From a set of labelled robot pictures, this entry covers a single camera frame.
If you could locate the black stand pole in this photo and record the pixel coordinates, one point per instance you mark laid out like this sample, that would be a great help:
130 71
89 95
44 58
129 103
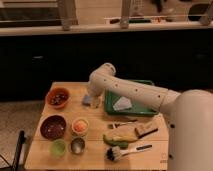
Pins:
20 142

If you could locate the wooden block with black handle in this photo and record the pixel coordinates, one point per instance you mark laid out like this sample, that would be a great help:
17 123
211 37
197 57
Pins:
145 129

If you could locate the yellow corn cob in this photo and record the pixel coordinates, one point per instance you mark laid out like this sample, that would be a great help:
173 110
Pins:
126 138

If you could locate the green plastic tray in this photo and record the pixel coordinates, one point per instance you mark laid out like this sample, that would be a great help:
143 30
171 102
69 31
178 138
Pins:
137 109

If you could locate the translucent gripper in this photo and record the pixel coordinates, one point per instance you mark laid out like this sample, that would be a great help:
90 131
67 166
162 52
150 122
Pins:
95 102

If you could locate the purple bowl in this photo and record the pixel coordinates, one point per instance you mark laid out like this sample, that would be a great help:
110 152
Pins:
53 127

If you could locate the green pepper toy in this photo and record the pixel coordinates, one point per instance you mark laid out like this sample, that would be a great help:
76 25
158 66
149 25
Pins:
112 143

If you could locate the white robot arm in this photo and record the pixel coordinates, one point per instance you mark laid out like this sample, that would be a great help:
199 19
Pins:
190 146

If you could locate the metal fork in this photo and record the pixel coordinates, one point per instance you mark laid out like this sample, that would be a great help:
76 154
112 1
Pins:
116 125

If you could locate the grey folded cloth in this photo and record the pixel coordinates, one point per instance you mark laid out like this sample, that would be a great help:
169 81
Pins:
122 103

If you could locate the orange bowl with beans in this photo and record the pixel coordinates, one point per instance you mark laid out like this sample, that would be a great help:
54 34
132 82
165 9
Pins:
57 97

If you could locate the small bowl with orange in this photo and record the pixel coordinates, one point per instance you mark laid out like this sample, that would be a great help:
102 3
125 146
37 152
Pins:
80 126

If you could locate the blue sponge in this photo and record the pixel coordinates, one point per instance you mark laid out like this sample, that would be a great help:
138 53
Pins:
86 100

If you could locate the green plastic cup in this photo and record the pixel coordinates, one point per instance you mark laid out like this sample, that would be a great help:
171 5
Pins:
58 148

